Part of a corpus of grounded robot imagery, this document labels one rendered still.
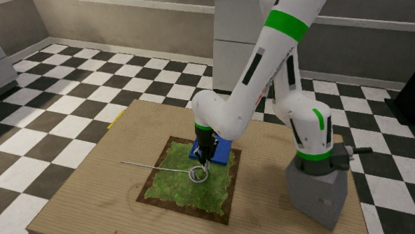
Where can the blue tray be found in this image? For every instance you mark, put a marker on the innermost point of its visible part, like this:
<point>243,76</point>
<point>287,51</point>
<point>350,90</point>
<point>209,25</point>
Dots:
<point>221,153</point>

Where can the green grass mat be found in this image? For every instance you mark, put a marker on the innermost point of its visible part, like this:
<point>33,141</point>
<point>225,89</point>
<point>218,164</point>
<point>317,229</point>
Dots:
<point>172,190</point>

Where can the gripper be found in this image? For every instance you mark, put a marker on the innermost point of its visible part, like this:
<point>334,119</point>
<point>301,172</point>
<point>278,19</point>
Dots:
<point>207,148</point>

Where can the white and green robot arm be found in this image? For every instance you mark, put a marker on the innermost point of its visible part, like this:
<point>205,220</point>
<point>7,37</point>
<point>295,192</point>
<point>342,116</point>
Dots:
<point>273,59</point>

